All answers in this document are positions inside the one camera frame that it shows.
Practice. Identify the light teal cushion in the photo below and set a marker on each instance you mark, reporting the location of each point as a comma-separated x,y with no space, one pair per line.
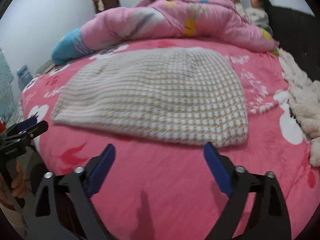
6,85

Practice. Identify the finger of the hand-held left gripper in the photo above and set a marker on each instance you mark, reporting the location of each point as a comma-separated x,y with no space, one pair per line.
26,123
37,129

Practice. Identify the plastic water bottle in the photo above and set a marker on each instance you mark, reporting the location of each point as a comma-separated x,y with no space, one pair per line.
24,78

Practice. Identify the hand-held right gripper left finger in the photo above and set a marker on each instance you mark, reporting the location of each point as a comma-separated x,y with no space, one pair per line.
100,170

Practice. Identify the person's left forearm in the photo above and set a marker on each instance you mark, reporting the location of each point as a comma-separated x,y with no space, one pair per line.
7,215

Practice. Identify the pink floral bed sheet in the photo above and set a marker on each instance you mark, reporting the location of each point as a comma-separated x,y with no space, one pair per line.
162,170

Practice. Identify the pink printed quilt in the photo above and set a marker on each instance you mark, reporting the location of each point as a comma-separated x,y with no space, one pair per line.
162,17

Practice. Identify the beige white knitted sweater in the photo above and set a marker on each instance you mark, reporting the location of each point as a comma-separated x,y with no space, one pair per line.
155,92

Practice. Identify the person's left hand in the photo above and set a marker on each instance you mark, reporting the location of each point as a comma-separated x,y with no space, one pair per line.
20,185

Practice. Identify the red object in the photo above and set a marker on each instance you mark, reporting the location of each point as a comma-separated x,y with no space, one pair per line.
2,127

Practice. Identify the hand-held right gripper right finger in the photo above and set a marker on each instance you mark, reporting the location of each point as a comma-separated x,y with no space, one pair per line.
218,170

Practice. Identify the black headboard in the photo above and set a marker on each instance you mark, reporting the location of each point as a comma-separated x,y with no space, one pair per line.
295,35

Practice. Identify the white fluffy blanket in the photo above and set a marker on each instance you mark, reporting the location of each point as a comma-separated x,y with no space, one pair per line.
305,100

